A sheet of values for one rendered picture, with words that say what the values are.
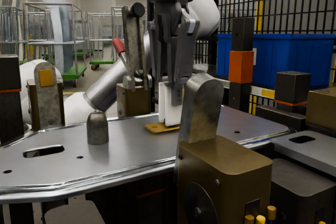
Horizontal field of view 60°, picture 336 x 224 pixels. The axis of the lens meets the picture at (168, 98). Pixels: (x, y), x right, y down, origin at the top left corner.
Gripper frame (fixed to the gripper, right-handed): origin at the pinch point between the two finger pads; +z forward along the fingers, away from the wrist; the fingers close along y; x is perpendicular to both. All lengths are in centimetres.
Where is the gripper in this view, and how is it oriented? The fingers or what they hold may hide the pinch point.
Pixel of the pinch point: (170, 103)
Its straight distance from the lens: 49.4
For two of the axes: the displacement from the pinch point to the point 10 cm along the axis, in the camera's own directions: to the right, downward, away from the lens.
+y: 4.8, 1.9, -8.5
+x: 8.7, -1.0, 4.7
